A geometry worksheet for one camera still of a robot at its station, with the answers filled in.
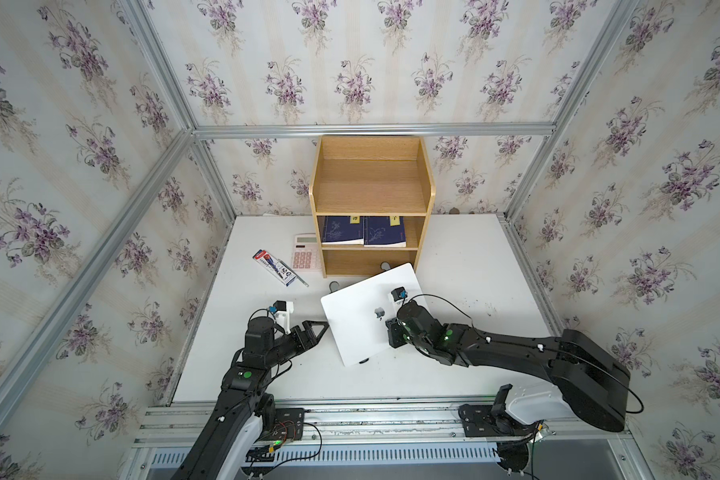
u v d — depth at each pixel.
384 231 0.91
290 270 1.02
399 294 0.75
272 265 1.04
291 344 0.70
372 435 0.73
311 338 0.70
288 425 0.73
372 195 0.82
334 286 0.86
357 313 0.85
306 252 1.07
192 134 0.92
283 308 0.75
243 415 0.54
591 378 0.42
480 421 0.73
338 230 0.92
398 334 0.73
